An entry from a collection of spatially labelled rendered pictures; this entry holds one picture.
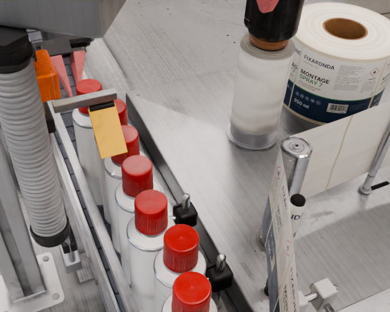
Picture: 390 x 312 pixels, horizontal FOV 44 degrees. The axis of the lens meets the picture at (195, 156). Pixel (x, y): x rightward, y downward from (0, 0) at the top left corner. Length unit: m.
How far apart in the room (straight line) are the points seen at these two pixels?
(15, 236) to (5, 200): 0.07
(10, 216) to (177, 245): 0.22
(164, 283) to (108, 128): 0.17
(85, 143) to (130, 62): 0.50
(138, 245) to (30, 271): 0.22
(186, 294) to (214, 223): 0.32
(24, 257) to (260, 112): 0.41
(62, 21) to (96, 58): 0.83
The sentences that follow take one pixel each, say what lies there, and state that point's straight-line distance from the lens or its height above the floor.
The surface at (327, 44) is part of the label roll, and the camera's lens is 0.87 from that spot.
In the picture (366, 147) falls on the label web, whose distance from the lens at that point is 0.74.
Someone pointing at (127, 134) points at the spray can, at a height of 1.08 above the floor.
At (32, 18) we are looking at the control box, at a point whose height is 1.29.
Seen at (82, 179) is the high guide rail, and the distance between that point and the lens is 0.67.
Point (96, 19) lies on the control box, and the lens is 0.31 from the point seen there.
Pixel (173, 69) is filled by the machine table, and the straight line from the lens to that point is 1.10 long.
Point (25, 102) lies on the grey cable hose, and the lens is 0.35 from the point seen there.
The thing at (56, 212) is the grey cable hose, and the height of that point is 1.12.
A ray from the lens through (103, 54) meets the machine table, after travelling 1.16.
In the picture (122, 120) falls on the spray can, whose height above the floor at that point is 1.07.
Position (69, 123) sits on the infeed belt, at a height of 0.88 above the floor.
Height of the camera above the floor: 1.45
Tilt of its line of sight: 44 degrees down
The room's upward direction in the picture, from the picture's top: 4 degrees clockwise
